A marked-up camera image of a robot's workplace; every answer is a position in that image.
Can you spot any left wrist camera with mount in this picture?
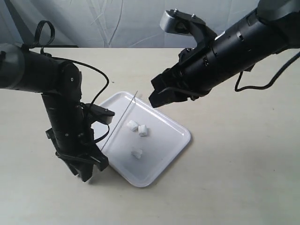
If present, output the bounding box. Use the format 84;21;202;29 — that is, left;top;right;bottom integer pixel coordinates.
81;103;115;125

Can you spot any white rectangular plastic tray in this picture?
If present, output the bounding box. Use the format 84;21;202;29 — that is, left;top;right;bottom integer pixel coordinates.
92;91;191;188

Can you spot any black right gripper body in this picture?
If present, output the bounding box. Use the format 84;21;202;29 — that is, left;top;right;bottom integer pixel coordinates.
164;48;211;100

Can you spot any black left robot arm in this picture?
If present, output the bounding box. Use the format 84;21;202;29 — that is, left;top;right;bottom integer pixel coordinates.
0;43;115;182

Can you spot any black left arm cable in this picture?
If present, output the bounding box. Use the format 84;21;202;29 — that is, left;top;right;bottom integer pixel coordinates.
22;20;111;146

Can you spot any grey fabric backdrop curtain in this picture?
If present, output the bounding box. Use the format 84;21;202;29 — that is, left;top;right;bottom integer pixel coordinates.
0;0;258;48

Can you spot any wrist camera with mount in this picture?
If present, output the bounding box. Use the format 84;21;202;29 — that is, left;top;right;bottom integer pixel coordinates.
81;103;115;125
160;9;218;47

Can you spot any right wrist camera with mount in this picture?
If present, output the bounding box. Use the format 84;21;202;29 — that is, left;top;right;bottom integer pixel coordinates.
160;9;218;47

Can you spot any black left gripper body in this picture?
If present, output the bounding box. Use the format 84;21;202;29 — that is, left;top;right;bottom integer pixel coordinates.
45;127;103;164

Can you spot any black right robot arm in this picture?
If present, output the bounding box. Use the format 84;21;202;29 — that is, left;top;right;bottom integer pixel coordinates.
149;0;300;108

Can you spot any white marshmallow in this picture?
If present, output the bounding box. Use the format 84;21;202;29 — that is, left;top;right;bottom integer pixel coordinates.
138;124;148;136

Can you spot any thin metal skewer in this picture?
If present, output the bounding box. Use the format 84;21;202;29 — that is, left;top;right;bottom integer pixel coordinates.
100;90;138;152

